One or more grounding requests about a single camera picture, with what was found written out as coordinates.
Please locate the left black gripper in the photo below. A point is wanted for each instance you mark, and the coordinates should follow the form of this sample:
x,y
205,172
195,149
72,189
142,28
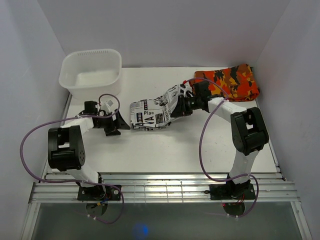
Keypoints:
x,y
118,123

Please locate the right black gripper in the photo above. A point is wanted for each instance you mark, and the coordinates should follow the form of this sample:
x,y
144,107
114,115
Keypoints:
x,y
180,109

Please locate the newspaper print trousers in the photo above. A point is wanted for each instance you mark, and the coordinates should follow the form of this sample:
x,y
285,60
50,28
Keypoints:
x,y
154,113

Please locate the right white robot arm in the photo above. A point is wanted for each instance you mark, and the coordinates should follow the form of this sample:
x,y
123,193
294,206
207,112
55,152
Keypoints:
x,y
248,132

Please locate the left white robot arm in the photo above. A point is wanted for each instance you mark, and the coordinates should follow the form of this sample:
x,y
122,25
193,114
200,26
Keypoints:
x,y
66,150

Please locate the orange camouflage folded trousers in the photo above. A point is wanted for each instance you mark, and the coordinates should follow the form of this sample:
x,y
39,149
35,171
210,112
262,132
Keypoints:
x,y
237,81

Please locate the white plastic basket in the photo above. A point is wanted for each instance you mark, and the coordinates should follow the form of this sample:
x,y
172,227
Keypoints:
x,y
90,73

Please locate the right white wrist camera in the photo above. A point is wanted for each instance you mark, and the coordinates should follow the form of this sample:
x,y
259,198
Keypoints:
x,y
186,90

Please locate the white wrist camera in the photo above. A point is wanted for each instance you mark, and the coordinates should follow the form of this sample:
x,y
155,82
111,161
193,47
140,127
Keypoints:
x,y
109,107
186,90

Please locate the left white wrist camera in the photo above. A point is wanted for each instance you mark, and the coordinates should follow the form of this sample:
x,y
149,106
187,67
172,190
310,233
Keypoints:
x,y
109,107

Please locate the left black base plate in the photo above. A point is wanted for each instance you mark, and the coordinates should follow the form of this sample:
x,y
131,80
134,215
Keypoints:
x,y
98,193

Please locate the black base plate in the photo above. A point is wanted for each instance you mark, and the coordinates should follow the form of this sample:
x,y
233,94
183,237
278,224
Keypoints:
x,y
228,192
98,193

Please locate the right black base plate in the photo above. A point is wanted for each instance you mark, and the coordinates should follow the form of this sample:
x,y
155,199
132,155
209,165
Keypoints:
x,y
228,192

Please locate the aluminium rail frame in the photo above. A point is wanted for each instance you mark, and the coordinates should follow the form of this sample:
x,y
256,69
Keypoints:
x,y
163,167

